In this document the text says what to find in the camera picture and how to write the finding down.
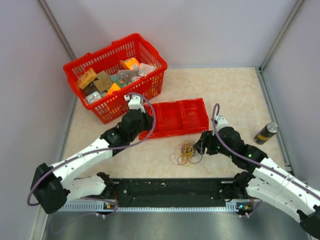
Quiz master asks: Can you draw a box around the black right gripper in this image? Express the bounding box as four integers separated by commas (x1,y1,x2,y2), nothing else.
193,130,234,158

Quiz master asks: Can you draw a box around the brown cable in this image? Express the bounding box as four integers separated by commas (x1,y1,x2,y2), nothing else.
174,141,203,166

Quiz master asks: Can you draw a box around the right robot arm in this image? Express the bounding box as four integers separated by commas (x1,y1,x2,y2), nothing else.
193,126,320,239

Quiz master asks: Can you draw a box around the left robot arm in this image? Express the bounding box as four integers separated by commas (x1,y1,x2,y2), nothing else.
28,109,157,214

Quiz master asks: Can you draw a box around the red right storage bin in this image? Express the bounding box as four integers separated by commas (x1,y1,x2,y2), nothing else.
181,98,209,135

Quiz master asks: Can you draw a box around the red storage bin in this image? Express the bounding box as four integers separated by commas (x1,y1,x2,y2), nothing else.
159,100,186,138
138,103,166,141
181,98,209,135

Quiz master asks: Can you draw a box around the red left storage bin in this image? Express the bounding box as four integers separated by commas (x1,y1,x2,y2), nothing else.
138,103,166,141

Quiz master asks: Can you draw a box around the red middle storage bin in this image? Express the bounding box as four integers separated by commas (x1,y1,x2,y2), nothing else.
159,100,186,138

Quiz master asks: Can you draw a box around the yellow green box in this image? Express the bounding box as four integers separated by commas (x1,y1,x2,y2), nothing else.
107,81,125,95

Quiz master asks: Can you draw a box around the grey foil pouch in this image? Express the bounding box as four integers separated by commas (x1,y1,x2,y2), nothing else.
117,69,139,84

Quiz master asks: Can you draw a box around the silver foil packet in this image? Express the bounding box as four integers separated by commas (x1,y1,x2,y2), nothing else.
85,91,102,105

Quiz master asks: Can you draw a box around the brown cardboard package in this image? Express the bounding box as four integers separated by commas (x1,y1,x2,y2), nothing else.
93,70,114,93

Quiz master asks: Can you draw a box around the red plastic shopping basket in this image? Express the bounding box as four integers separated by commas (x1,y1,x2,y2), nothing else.
62,33,168,125

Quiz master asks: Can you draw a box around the white pink wrapped packet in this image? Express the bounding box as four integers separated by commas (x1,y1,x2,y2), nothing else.
138,63,157,77

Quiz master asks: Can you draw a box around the orange hanging-tab box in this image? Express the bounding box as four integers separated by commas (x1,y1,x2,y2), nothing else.
119,57,141,70

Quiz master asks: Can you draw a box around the yellow orange snack box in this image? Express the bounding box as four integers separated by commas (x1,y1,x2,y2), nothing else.
77,68,97,90

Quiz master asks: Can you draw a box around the black yellow can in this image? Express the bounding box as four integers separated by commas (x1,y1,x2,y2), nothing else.
254,122,279,145

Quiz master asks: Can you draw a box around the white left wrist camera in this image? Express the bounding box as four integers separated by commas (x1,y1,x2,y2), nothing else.
124,94,145,113

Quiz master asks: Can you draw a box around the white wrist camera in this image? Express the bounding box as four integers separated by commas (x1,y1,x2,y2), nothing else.
212,115,230,132
124,94,145,113

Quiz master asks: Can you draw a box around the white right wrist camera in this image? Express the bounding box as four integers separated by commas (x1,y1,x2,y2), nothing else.
212,115,230,132

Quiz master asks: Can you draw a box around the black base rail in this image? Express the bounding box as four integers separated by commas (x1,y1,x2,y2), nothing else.
84,177,258,208

